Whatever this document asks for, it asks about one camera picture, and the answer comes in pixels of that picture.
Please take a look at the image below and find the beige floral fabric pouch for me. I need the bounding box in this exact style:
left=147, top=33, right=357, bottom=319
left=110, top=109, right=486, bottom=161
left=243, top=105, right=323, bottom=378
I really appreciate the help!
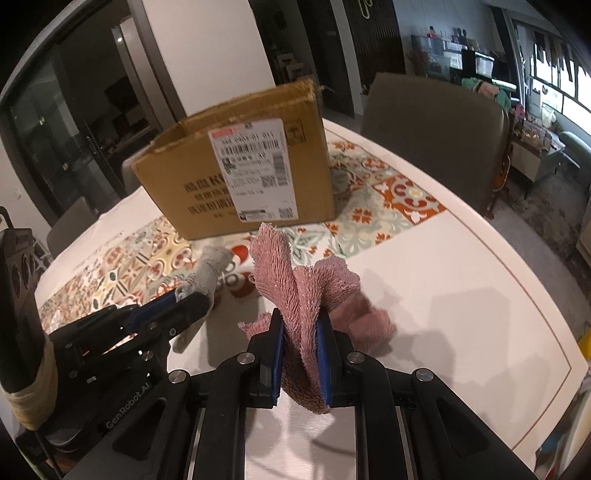
left=172, top=246, right=233, bottom=354

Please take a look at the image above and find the pink fluffy towel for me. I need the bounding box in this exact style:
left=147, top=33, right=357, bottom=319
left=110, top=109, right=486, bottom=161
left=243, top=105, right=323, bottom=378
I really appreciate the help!
left=250, top=224, right=396, bottom=414

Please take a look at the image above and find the grey chair middle left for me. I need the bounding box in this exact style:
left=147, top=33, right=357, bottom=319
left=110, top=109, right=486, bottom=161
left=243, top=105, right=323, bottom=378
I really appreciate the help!
left=47, top=196, right=98, bottom=259

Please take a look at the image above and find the grey chair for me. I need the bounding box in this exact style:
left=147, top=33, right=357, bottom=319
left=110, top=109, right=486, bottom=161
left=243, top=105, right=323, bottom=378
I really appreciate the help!
left=47, top=196, right=98, bottom=259
left=361, top=72, right=510, bottom=214

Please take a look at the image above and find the brown cardboard box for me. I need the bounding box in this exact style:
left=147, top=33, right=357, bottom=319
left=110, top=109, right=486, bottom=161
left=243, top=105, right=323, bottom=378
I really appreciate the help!
left=132, top=79, right=335, bottom=240

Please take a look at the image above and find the patterned tile table mat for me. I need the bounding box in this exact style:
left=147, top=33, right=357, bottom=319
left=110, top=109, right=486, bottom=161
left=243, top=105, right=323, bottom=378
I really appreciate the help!
left=37, top=140, right=448, bottom=335

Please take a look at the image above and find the grey chair far right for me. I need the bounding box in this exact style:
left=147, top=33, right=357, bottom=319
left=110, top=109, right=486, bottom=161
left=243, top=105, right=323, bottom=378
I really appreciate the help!
left=361, top=72, right=510, bottom=214

